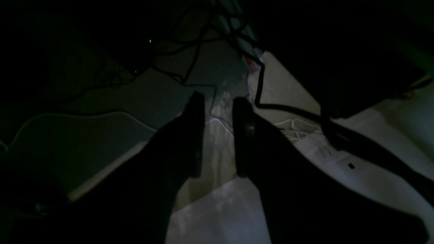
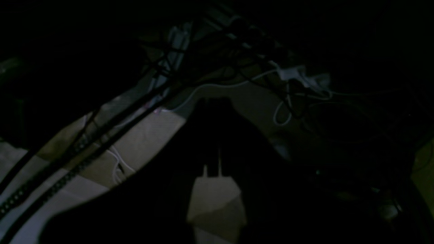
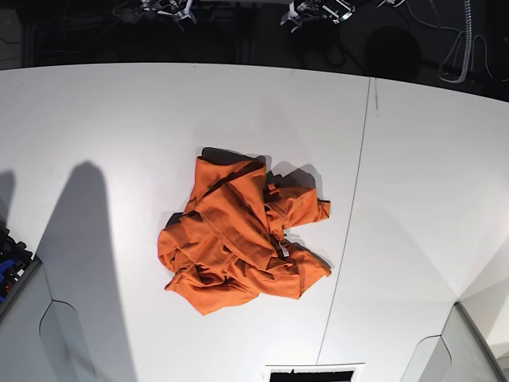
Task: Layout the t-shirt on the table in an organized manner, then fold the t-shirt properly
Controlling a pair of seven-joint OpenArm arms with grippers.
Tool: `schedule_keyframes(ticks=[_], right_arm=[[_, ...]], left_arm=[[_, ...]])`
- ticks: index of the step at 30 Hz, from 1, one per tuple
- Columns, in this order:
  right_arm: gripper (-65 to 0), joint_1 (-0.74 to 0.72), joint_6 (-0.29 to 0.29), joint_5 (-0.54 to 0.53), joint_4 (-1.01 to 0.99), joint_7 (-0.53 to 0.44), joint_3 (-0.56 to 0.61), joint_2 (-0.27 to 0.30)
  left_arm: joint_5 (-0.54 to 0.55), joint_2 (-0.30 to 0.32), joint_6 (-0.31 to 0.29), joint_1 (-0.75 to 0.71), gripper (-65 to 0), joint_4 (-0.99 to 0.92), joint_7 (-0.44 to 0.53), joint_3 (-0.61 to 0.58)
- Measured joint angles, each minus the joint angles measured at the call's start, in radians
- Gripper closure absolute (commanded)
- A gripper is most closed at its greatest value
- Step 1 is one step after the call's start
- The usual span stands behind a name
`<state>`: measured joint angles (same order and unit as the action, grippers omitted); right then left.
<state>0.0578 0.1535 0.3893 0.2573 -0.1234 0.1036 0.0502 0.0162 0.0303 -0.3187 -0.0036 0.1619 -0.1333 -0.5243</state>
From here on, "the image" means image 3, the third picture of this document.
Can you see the orange t-shirt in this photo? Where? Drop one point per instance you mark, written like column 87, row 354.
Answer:
column 228, row 246

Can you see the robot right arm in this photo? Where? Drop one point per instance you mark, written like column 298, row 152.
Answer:
column 178, row 10

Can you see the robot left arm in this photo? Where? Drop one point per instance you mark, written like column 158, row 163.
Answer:
column 334, row 11

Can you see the black round stool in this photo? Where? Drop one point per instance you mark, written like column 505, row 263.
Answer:
column 392, row 53

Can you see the blue black clutter bin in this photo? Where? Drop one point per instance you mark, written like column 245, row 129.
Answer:
column 15, row 260

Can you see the grey left side panel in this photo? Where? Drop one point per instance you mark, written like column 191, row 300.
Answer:
column 42, row 338

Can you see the grey panel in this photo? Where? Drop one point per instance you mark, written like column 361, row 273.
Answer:
column 42, row 338
column 459, row 353

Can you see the grey right side panel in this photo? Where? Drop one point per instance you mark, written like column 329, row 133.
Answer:
column 459, row 353

